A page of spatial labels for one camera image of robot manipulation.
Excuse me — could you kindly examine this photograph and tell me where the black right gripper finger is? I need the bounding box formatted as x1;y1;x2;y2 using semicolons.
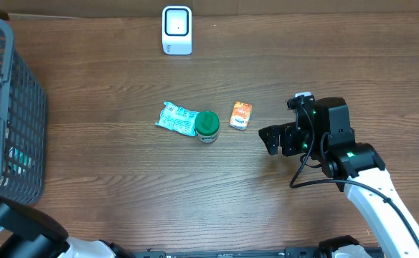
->
258;122;296;143
266;134;281;156

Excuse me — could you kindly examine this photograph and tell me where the orange small carton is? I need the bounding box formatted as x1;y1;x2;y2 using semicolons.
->
229;101;253;130

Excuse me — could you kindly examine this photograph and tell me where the green lid jar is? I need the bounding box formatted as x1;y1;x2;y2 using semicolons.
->
195;110;220;143

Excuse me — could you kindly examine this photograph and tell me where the teal white snack packet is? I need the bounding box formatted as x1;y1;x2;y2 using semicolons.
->
155;102;199;137

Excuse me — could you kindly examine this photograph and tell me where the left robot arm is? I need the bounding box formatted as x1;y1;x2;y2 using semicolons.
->
0;196;135;258

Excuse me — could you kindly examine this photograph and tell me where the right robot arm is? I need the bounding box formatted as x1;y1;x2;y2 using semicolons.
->
258;92;419;257

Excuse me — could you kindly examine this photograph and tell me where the grey plastic mesh basket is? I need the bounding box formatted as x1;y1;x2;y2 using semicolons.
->
0;19;48;205

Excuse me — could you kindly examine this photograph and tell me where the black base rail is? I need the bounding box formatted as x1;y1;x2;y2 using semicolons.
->
131;247;328;258

